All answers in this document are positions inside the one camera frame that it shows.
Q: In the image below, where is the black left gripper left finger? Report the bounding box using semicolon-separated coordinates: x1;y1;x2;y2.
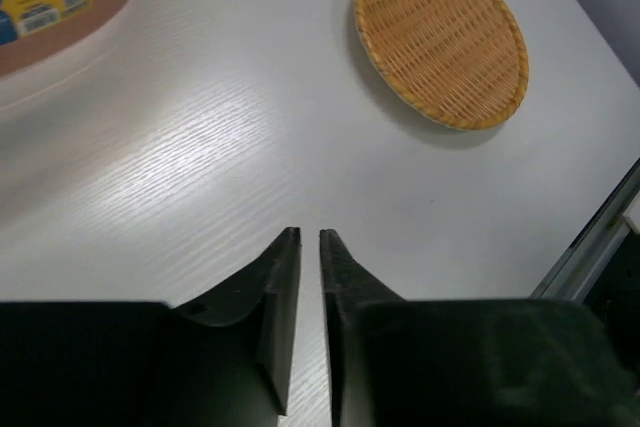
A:
1;227;301;426

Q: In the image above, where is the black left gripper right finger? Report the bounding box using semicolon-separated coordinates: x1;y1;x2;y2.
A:
319;229;639;426

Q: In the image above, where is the round woven bamboo plate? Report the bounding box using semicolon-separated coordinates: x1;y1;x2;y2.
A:
353;0;529;131

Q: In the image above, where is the aluminium rail frame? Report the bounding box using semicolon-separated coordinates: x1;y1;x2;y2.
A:
530;160;639;303

